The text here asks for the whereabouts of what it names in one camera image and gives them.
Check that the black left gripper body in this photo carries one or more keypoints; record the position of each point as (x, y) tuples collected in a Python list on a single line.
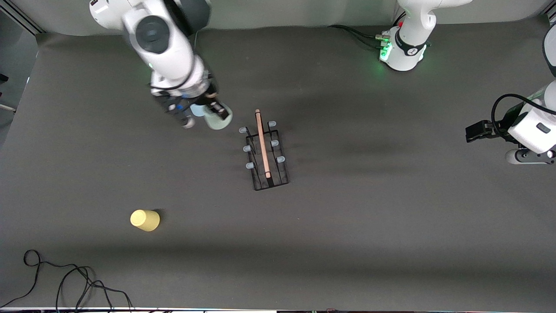
[(496, 129)]

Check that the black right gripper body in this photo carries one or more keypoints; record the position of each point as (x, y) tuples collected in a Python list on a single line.
[(212, 99)]

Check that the pale green plastic cup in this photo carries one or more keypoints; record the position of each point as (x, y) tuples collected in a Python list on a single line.
[(219, 123)]

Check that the yellow plastic cup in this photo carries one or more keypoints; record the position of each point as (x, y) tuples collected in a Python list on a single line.
[(145, 221)]

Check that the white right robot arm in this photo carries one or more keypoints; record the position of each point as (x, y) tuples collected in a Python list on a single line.
[(165, 48)]

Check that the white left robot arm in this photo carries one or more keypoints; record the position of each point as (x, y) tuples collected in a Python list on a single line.
[(408, 48)]

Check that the light blue plastic cup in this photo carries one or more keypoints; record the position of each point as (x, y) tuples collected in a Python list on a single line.
[(196, 111)]

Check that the dark grey table mat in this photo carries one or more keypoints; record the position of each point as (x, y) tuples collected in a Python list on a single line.
[(391, 217)]

